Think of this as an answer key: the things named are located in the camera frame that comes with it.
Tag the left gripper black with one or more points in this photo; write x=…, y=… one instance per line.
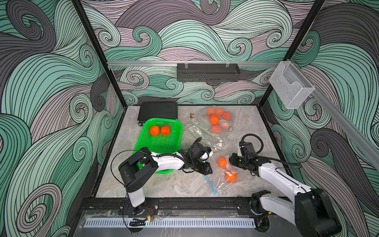
x=207, y=167

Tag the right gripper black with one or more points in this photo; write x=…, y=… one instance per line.
x=232, y=159

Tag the blue-zip bag of oranges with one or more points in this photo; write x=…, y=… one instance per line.
x=223, y=175

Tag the green-zip bag of oranges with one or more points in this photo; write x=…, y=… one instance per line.
x=214, y=125

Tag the orange fruit taken out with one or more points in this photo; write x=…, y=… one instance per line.
x=154, y=130

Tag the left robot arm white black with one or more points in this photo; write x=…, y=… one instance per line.
x=136, y=170

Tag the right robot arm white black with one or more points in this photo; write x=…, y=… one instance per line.
x=309, y=209

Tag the green plastic basket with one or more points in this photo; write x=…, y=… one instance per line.
x=161, y=144

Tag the small card box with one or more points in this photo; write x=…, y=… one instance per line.
x=193, y=116

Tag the black hard case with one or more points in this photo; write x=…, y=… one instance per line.
x=148, y=110

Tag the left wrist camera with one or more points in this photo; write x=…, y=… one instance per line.
x=207, y=153

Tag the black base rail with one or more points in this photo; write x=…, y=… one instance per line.
x=242, y=205

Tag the clear acrylic wall holder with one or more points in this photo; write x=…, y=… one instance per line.
x=291, y=84

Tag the black wall tray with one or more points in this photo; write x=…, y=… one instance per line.
x=209, y=73

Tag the white slotted cable duct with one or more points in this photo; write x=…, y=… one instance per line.
x=175, y=222

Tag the aluminium wall rail right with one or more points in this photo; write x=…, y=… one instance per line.
x=329, y=97

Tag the aluminium wall rail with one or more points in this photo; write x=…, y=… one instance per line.
x=150, y=63
x=329, y=97

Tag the aluminium wall rail back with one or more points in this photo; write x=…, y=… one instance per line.
x=150, y=63

